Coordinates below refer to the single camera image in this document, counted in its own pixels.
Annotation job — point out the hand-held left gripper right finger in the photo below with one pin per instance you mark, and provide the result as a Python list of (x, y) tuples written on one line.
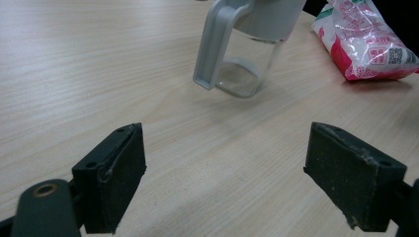
[(352, 181)]

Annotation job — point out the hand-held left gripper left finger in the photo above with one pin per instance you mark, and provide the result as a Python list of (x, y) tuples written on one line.
[(112, 184)]

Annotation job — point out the pink and white plastic bag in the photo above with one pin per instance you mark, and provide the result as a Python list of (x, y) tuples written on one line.
[(359, 42)]

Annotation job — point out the clear plastic cup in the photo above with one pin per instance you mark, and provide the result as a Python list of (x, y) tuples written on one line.
[(267, 18)]

